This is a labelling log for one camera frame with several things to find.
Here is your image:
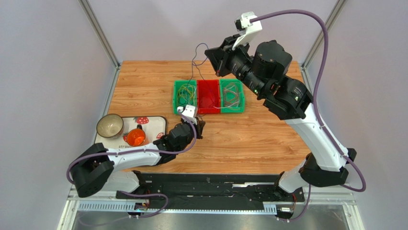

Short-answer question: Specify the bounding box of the red plastic bin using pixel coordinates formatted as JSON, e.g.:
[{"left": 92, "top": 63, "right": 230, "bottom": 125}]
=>
[{"left": 197, "top": 80, "right": 221, "bottom": 115}]

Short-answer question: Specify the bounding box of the green plastic bin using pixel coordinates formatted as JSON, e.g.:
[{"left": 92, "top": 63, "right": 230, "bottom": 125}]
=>
[
  {"left": 172, "top": 80, "right": 198, "bottom": 114},
  {"left": 219, "top": 79, "right": 245, "bottom": 113}
]

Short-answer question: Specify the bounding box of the strawberry print white tray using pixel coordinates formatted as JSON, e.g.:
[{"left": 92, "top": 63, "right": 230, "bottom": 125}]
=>
[{"left": 94, "top": 116, "right": 167, "bottom": 149}]

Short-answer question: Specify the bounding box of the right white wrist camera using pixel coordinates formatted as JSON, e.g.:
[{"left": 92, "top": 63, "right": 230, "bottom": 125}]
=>
[{"left": 232, "top": 11, "right": 262, "bottom": 50}]

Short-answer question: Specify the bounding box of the red cable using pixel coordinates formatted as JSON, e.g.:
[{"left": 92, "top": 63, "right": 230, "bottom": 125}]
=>
[{"left": 199, "top": 92, "right": 219, "bottom": 111}]

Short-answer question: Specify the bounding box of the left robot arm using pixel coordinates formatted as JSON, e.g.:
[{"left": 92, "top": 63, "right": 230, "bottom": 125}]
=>
[{"left": 66, "top": 117, "right": 206, "bottom": 198}]

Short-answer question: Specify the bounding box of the beige ceramic bowl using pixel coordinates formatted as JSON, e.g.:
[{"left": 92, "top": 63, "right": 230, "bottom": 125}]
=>
[{"left": 96, "top": 114, "right": 125, "bottom": 138}]

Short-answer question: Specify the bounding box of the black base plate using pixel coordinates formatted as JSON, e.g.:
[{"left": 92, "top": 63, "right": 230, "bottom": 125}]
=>
[{"left": 115, "top": 173, "right": 305, "bottom": 211}]

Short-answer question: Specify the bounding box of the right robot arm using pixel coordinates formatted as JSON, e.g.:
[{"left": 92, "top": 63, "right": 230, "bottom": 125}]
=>
[{"left": 205, "top": 35, "right": 356, "bottom": 193}]

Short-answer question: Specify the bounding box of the aluminium frame rail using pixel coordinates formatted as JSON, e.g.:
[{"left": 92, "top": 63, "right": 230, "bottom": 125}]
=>
[{"left": 58, "top": 187, "right": 364, "bottom": 230}]

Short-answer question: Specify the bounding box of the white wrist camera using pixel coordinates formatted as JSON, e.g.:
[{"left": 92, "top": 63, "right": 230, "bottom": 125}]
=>
[
  {"left": 177, "top": 104, "right": 198, "bottom": 125},
  {"left": 232, "top": 11, "right": 262, "bottom": 50}
]

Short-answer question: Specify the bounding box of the white cable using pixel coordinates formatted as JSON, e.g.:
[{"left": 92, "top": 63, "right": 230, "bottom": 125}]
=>
[
  {"left": 177, "top": 83, "right": 196, "bottom": 109},
  {"left": 213, "top": 84, "right": 243, "bottom": 111}
]

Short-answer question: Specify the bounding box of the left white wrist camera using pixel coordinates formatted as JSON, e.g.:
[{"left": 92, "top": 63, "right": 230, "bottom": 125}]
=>
[{"left": 177, "top": 104, "right": 198, "bottom": 125}]

